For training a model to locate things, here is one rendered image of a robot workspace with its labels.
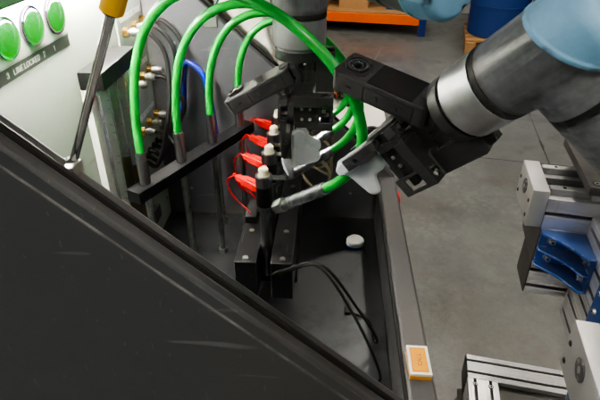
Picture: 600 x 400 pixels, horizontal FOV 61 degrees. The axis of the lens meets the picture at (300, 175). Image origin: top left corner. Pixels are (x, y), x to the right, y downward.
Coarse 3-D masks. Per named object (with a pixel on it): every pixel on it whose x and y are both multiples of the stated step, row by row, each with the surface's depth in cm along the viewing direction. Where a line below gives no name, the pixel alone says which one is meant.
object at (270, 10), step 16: (160, 0) 66; (176, 0) 65; (240, 0) 61; (256, 0) 60; (272, 16) 60; (288, 16) 59; (144, 32) 70; (304, 32) 59; (320, 48) 59; (336, 64) 59; (352, 112) 61
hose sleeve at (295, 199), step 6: (312, 186) 70; (318, 186) 69; (300, 192) 71; (306, 192) 70; (312, 192) 69; (318, 192) 69; (324, 192) 68; (282, 198) 73; (288, 198) 72; (294, 198) 71; (300, 198) 70; (306, 198) 70; (312, 198) 70; (282, 204) 73; (288, 204) 72; (294, 204) 72
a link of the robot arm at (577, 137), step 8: (584, 112) 39; (592, 112) 39; (568, 120) 40; (576, 120) 40; (584, 120) 39; (592, 120) 39; (560, 128) 42; (568, 128) 41; (576, 128) 40; (584, 128) 40; (592, 128) 39; (568, 136) 42; (576, 136) 41; (584, 136) 40; (592, 136) 40; (576, 144) 42; (584, 144) 41; (592, 144) 40; (584, 152) 42; (592, 152) 41; (592, 160) 42
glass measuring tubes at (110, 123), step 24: (120, 48) 87; (120, 72) 83; (96, 96) 80; (120, 96) 87; (96, 120) 82; (120, 120) 86; (96, 144) 83; (120, 144) 88; (120, 168) 86; (120, 192) 89
